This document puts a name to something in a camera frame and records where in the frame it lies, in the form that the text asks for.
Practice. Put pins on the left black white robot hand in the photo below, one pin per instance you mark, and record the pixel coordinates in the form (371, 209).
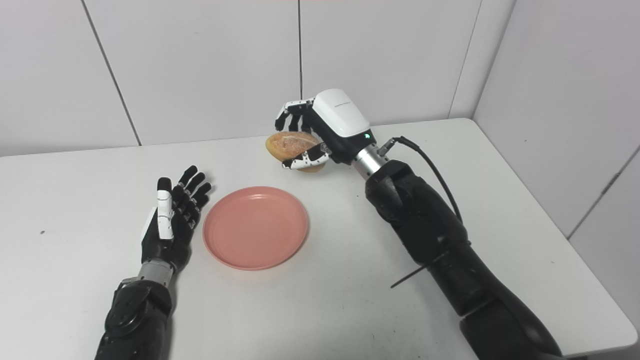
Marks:
(160, 247)

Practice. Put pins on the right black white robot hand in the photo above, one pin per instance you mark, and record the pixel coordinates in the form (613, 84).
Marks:
(340, 117)

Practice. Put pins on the bread roll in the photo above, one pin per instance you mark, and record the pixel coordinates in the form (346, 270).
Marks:
(292, 144)

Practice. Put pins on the pink plate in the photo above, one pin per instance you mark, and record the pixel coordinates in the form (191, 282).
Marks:
(255, 227)

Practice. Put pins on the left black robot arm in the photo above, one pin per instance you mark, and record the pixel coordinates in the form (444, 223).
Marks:
(135, 320)

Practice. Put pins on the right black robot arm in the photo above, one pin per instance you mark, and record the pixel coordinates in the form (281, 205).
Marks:
(440, 240)

